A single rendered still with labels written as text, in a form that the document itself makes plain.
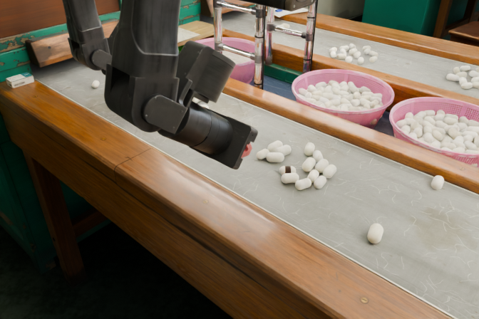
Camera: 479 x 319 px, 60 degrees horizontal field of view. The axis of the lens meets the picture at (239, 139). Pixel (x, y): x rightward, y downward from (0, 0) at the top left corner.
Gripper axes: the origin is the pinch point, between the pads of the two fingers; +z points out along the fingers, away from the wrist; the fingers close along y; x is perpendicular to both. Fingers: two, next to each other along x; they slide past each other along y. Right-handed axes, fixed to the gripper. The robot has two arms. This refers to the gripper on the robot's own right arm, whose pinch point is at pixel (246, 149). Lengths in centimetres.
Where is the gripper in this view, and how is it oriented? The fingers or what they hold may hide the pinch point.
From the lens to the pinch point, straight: 69.1
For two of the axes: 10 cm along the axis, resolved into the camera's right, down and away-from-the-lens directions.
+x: -4.2, 9.1, -0.1
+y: -7.5, -3.4, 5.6
